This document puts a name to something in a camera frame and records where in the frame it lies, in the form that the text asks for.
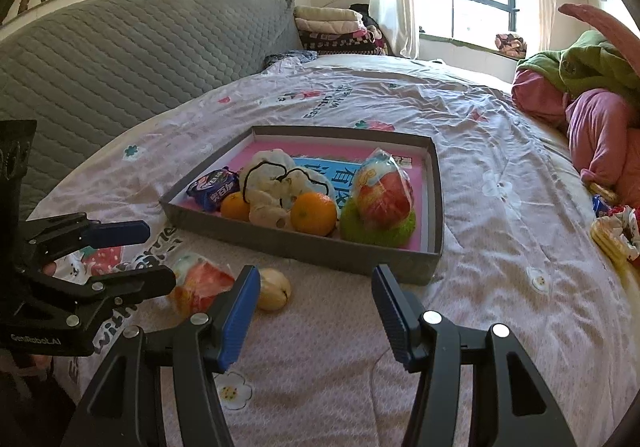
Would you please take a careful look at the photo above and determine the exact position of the blue cookie snack pack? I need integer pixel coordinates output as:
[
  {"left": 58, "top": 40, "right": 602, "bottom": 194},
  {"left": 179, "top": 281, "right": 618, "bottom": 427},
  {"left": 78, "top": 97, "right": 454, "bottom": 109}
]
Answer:
[{"left": 186, "top": 166, "right": 240, "bottom": 213}]

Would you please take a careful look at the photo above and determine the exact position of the orange tangerine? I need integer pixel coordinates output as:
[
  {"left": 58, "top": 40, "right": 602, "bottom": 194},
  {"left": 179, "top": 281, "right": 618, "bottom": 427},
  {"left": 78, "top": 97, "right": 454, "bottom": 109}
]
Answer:
[
  {"left": 290, "top": 192, "right": 337, "bottom": 237},
  {"left": 220, "top": 191, "right": 250, "bottom": 222}
]

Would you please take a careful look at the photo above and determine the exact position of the beige walnut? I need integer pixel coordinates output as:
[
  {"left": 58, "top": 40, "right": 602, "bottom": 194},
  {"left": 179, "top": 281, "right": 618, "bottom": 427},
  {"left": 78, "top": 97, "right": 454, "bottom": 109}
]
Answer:
[{"left": 257, "top": 268, "right": 292, "bottom": 311}]

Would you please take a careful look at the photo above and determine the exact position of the cream drawstring pouch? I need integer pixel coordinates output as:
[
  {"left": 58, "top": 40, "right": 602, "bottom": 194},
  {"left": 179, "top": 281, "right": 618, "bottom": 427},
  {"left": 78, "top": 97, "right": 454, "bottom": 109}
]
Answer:
[{"left": 240, "top": 149, "right": 340, "bottom": 231}]

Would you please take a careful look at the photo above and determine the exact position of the green knitted ring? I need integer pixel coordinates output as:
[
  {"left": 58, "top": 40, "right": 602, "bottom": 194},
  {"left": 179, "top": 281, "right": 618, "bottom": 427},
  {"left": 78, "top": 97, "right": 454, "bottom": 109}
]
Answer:
[{"left": 338, "top": 198, "right": 418, "bottom": 250}]

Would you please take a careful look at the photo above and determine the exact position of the surprise egg snack bag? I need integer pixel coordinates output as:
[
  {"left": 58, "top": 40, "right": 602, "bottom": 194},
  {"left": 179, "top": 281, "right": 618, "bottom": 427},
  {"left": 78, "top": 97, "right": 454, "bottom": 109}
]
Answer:
[{"left": 350, "top": 148, "right": 414, "bottom": 229}]

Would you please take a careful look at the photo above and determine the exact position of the person hand on left gripper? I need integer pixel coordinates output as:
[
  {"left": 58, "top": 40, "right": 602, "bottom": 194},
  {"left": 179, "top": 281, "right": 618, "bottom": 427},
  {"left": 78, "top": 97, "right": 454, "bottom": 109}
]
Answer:
[{"left": 1, "top": 261, "right": 51, "bottom": 371}]

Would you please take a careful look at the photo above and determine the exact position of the grey quilted headboard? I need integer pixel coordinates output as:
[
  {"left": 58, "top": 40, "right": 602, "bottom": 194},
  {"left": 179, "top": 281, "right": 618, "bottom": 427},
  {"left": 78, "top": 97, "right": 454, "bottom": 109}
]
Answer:
[{"left": 1, "top": 0, "right": 300, "bottom": 217}]

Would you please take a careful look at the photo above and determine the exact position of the strawberry print bed sheet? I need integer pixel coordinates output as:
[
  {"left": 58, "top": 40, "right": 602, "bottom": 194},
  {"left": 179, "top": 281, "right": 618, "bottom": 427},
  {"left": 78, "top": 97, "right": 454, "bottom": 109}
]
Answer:
[{"left": 34, "top": 58, "right": 639, "bottom": 446}]

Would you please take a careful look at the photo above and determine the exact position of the yellow floral snack bundle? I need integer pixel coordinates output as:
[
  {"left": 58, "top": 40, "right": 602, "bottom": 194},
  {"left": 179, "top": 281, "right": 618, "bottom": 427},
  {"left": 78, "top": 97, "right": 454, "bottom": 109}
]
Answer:
[{"left": 588, "top": 182, "right": 639, "bottom": 269}]

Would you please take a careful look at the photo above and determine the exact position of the grey shallow cardboard box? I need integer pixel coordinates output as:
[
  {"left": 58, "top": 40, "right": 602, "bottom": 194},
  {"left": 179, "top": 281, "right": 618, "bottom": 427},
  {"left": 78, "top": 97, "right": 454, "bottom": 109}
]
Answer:
[{"left": 160, "top": 125, "right": 444, "bottom": 285}]

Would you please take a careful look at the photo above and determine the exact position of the pink and blue book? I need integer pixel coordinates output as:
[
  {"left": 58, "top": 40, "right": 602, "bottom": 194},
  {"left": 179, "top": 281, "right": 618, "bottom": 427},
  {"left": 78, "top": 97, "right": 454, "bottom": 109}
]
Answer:
[{"left": 179, "top": 140, "right": 429, "bottom": 252}]

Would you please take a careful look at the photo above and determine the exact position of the pink crumpled quilt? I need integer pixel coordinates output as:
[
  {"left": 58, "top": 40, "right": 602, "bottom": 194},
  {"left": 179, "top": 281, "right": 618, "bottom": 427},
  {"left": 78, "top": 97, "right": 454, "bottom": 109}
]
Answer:
[{"left": 511, "top": 70, "right": 639, "bottom": 208}]

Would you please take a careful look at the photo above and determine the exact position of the stack of folded blankets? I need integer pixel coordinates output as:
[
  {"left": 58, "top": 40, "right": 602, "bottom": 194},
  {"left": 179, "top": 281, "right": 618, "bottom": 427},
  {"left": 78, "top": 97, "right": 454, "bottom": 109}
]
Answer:
[{"left": 294, "top": 4, "right": 390, "bottom": 56}]

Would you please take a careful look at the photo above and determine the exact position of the green blanket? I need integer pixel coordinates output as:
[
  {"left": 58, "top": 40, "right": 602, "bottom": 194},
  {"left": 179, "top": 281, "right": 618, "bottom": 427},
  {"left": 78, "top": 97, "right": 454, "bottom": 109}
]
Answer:
[{"left": 516, "top": 30, "right": 639, "bottom": 104}]

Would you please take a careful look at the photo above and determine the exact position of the floral cloth on windowsill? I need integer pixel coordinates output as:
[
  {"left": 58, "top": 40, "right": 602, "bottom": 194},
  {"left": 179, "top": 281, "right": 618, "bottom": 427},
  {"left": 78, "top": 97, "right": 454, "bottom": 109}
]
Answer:
[{"left": 495, "top": 33, "right": 527, "bottom": 60}]

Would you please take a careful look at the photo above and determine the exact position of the pink pillow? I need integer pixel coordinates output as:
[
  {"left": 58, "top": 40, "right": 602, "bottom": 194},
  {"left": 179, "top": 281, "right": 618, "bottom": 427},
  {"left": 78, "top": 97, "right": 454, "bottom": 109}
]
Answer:
[{"left": 558, "top": 4, "right": 640, "bottom": 74}]

